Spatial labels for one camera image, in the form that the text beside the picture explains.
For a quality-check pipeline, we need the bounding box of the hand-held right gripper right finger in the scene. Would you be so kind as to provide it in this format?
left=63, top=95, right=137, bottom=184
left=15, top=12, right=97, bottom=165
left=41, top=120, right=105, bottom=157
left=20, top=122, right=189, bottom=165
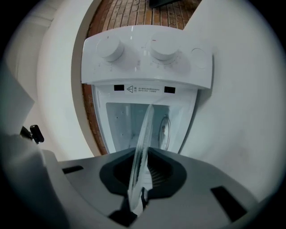
left=138, top=147, right=260, bottom=229

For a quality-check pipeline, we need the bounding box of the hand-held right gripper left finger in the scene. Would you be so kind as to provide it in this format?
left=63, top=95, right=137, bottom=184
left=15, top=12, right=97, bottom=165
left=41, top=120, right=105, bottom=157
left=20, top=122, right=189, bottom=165
left=58, top=148, right=137, bottom=229

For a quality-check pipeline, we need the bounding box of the clear glass plate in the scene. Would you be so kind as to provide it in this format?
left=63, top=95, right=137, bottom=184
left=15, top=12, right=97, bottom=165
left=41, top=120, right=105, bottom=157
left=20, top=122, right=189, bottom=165
left=127, top=103, right=157, bottom=219

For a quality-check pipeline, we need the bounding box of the white table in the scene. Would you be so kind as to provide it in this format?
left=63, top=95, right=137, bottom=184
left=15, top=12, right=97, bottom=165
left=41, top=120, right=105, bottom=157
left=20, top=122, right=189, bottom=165
left=178, top=0, right=283, bottom=202

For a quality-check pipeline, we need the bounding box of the white microwave oven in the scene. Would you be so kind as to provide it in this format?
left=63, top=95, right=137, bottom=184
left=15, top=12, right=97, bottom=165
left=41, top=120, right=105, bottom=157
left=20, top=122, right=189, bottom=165
left=80, top=25, right=215, bottom=156

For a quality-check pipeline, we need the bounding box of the white microwave knob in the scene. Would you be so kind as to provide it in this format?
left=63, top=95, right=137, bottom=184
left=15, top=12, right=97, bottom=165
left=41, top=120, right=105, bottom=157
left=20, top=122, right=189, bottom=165
left=149, top=33, right=180, bottom=61
left=95, top=35, right=125, bottom=63

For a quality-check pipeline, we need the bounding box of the white round microwave button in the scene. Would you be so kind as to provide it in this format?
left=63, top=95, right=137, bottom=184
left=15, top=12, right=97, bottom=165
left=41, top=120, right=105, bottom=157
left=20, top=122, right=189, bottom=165
left=190, top=47, right=208, bottom=70

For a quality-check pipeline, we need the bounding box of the microwave roller ring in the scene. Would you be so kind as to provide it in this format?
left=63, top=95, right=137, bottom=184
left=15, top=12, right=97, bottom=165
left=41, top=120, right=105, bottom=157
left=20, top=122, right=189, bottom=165
left=159, top=114, right=172, bottom=151

